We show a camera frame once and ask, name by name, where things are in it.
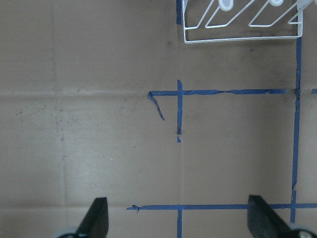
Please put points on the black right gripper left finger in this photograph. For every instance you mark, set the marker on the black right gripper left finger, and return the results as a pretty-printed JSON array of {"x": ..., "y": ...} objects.
[{"x": 95, "y": 223}]

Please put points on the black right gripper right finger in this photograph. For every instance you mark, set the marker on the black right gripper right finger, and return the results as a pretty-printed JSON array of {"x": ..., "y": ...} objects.
[{"x": 263, "y": 222}]

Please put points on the white wire cup rack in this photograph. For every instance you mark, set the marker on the white wire cup rack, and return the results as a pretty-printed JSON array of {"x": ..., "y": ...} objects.
[{"x": 215, "y": 21}]

